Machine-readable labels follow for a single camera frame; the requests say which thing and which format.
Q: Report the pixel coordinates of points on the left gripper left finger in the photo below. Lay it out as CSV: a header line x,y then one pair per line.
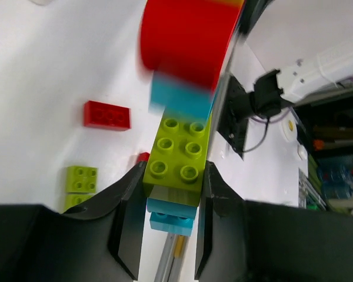
x,y
97,240

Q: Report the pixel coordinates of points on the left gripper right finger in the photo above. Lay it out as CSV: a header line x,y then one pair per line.
x,y
242,240

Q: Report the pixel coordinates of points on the green square lego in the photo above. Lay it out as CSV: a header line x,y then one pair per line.
x,y
81,179

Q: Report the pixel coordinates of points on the green long lego brick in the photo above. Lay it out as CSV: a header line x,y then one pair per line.
x,y
175,168

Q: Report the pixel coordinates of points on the small red lego brick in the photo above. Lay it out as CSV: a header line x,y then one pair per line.
x,y
142,157

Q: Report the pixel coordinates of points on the long red lego brick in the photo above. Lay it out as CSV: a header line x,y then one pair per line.
x,y
106,116

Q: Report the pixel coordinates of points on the small blue lego brick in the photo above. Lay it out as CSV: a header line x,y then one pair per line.
x,y
190,102

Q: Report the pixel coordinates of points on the red top lego brick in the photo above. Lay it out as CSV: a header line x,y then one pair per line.
x,y
188,39

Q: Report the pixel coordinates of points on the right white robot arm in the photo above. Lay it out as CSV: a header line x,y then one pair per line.
x,y
282,88

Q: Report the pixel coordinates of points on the aluminium front rail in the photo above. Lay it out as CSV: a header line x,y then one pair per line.
x,y
172,258

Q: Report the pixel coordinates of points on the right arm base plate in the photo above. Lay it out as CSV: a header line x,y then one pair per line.
x,y
231,127

